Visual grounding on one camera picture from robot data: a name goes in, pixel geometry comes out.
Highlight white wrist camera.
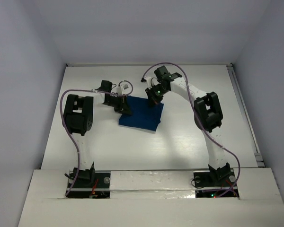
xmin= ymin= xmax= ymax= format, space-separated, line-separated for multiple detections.
xmin=141 ymin=76 xmax=156 ymax=87
xmin=116 ymin=84 xmax=131 ymax=96

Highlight silver foil strip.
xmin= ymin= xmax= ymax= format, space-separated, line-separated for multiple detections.
xmin=109 ymin=171 xmax=195 ymax=200

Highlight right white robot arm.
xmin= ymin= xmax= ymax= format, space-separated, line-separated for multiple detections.
xmin=141 ymin=66 xmax=231 ymax=186

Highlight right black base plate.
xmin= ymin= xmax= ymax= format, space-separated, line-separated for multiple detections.
xmin=191 ymin=171 xmax=239 ymax=198

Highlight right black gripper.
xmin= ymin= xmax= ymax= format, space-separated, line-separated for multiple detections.
xmin=146 ymin=84 xmax=169 ymax=108

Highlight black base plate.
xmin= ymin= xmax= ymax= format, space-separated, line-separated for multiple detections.
xmin=66 ymin=172 xmax=111 ymax=199
xmin=191 ymin=171 xmax=239 ymax=198

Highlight blue t shirt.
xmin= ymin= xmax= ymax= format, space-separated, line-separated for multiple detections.
xmin=118 ymin=96 xmax=164 ymax=132

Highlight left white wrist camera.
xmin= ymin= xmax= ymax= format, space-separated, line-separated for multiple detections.
xmin=116 ymin=84 xmax=131 ymax=96

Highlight aluminium side rail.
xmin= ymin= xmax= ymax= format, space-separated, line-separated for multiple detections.
xmin=226 ymin=63 xmax=266 ymax=168

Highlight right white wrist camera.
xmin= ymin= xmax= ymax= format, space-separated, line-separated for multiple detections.
xmin=141 ymin=76 xmax=156 ymax=87

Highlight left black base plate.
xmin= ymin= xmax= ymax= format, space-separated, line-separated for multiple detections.
xmin=66 ymin=172 xmax=111 ymax=199

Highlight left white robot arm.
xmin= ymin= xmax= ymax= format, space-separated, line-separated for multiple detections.
xmin=59 ymin=80 xmax=133 ymax=187

